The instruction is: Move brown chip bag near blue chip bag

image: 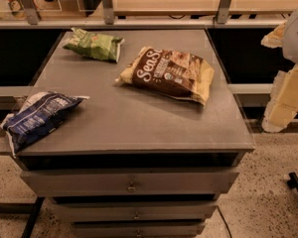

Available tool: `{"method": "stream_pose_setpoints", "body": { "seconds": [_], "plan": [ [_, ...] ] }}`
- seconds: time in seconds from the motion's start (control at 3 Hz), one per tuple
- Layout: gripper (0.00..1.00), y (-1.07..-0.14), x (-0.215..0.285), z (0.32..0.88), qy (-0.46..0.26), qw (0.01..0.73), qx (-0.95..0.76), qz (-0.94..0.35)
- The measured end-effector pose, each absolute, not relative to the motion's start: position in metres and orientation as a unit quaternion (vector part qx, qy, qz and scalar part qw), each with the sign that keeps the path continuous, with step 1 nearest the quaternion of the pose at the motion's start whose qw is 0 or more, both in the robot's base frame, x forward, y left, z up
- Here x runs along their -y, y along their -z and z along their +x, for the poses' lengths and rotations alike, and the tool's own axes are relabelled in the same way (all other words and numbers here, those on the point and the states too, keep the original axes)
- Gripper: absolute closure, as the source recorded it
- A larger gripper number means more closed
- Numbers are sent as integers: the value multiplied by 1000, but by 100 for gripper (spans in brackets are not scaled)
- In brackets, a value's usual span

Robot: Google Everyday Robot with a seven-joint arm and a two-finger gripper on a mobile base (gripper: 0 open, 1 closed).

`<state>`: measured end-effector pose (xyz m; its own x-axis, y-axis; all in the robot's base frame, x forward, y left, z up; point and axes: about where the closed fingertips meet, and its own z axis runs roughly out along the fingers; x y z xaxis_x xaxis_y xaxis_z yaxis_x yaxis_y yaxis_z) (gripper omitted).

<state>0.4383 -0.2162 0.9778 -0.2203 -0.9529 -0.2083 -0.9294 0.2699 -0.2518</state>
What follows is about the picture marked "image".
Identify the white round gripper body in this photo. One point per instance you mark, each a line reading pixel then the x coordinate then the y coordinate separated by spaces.
pixel 297 39

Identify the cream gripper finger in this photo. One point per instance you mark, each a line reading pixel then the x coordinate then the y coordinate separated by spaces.
pixel 283 105
pixel 275 38

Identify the brown chip bag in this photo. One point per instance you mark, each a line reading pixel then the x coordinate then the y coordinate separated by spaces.
pixel 179 75

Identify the green chip bag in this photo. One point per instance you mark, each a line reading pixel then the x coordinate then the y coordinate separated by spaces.
pixel 94 45

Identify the blue chip bag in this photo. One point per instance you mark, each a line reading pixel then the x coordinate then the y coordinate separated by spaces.
pixel 42 113

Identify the grey drawer cabinet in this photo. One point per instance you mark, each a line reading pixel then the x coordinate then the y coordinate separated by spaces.
pixel 181 155

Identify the top drawer knob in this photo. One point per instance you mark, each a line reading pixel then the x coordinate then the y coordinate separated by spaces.
pixel 131 187

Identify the colourful item behind glass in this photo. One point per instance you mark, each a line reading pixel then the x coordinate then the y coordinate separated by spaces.
pixel 16 8

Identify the black bar on floor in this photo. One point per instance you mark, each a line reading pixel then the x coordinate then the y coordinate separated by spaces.
pixel 34 213

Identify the grey metal rail post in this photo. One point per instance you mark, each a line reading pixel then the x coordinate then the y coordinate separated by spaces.
pixel 222 12
pixel 31 13
pixel 108 13

